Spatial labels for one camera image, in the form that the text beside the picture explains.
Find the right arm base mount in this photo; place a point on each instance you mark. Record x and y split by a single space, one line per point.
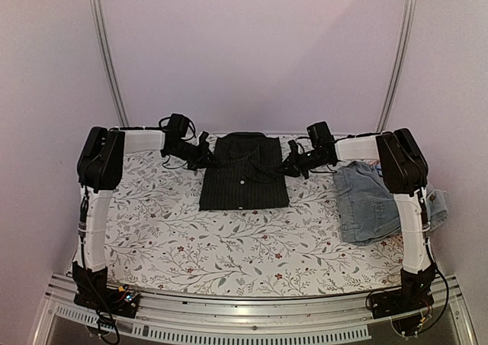
407 317

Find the left aluminium frame post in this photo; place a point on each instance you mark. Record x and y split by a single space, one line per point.
107 61

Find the light blue denim jeans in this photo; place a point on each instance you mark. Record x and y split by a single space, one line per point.
368 212

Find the floral patterned table mat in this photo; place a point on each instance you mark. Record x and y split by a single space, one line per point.
157 237

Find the black pinstriped shirt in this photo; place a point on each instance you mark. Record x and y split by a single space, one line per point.
247 177

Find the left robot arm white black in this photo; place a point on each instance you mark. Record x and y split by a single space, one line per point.
100 170

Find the front aluminium rail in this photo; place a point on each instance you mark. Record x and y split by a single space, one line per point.
181 318

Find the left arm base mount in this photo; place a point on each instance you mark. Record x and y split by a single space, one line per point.
122 302

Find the light blue shirt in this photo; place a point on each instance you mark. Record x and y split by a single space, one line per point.
377 167

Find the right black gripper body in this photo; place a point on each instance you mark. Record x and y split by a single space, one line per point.
303 164

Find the light denim jacket with buttons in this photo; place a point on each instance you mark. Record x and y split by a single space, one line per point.
438 208

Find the right aluminium frame post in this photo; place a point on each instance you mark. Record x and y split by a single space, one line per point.
401 50

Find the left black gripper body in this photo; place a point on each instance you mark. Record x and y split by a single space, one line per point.
196 157

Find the aluminium frame post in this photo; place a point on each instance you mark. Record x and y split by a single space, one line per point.
401 50
107 61

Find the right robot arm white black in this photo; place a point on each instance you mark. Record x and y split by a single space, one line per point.
405 175

